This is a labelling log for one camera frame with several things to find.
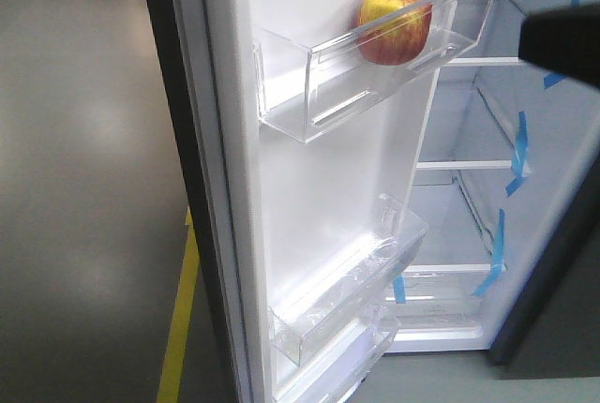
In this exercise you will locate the lower clear door bin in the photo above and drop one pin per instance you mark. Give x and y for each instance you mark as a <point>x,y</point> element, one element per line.
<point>335,371</point>

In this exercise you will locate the upper clear door bin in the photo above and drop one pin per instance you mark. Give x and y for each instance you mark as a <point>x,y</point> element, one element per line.
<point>306,91</point>

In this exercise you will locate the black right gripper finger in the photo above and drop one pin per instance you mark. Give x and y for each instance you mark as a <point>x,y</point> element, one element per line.
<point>563,40</point>

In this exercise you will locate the fridge door white inside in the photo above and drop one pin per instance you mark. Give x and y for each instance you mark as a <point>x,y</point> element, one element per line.
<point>268,208</point>

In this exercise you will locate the dark grey refrigerator body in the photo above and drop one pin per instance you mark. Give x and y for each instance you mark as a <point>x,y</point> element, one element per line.
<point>505,184</point>

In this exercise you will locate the red yellow apple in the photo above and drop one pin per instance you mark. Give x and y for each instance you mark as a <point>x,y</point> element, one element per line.
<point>398,41</point>

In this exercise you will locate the clear door bin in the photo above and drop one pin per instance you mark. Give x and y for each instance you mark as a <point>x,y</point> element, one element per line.
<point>309,316</point>
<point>335,371</point>
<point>306,91</point>

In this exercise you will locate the middle clear door bin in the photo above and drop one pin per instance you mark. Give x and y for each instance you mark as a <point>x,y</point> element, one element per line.
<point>309,316</point>

